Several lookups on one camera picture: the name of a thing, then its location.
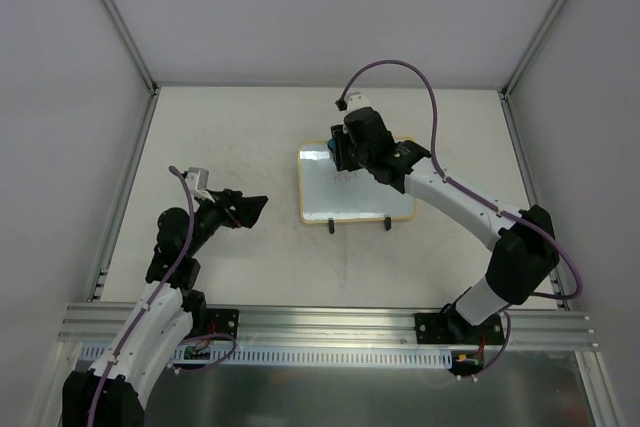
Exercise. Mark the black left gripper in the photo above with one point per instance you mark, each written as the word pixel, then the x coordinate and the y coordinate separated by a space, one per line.
pixel 232 208

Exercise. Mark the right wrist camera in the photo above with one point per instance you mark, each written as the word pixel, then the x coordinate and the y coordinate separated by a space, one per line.
pixel 352 101

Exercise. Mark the aluminium rail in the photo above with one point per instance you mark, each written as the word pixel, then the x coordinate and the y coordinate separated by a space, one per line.
pixel 532 330

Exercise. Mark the whiteboard stand with black feet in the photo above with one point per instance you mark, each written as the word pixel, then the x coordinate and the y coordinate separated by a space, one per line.
pixel 387 223

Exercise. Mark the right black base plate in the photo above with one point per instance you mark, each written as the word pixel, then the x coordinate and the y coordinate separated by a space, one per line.
pixel 430 329

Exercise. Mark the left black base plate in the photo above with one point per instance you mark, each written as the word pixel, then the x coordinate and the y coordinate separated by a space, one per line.
pixel 221 321

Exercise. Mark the left aluminium frame post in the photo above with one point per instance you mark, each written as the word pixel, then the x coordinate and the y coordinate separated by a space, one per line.
pixel 126 38

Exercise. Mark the aluminium frame post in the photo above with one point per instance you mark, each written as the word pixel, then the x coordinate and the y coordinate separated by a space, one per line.
pixel 534 45
pixel 126 38

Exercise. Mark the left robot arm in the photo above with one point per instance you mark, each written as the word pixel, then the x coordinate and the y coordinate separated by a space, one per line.
pixel 170 312

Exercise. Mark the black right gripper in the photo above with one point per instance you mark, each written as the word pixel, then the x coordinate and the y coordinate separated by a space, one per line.
pixel 341 148

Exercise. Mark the white slotted cable duct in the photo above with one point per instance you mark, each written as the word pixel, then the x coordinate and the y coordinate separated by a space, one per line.
pixel 252 355

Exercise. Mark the yellow framed whiteboard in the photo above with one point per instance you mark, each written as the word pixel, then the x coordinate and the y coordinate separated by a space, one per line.
pixel 327 195

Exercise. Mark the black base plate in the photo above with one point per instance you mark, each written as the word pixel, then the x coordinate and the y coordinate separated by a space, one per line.
pixel 221 321
pixel 430 329

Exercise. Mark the blue whiteboard eraser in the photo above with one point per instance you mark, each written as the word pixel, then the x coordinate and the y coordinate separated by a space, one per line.
pixel 331 146

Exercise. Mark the right aluminium frame post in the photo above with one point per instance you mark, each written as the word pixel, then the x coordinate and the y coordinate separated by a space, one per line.
pixel 534 45

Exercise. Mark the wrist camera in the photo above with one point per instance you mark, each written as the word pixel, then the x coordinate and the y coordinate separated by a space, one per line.
pixel 352 101
pixel 197 181

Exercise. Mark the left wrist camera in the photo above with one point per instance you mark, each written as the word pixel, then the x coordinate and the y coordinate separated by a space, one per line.
pixel 197 181

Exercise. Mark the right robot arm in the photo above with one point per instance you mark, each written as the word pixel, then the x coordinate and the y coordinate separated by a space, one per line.
pixel 521 243

